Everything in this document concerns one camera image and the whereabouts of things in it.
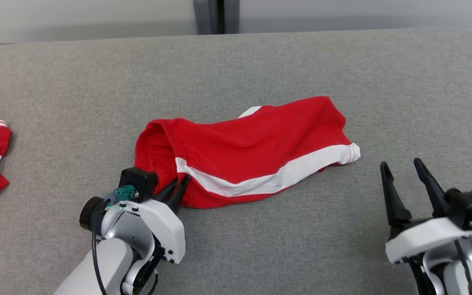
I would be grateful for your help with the black cylinder on left wrist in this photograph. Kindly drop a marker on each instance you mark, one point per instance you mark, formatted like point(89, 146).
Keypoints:
point(89, 213)

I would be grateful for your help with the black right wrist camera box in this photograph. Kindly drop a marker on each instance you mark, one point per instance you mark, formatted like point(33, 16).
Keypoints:
point(471, 207)

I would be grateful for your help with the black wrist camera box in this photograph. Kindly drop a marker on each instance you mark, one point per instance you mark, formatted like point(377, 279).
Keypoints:
point(139, 182)
point(471, 207)

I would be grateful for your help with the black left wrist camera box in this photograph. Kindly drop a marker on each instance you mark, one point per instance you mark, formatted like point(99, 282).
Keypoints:
point(139, 182)

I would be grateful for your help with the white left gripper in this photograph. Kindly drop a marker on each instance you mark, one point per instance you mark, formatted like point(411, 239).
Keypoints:
point(166, 225)

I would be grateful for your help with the red shorts with white stripe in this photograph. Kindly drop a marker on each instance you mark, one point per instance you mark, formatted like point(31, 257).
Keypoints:
point(252, 143)

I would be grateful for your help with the grey metal partition post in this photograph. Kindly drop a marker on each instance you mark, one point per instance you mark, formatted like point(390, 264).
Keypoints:
point(209, 16)

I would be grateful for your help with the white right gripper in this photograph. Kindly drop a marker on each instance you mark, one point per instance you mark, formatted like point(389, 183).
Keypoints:
point(424, 239)

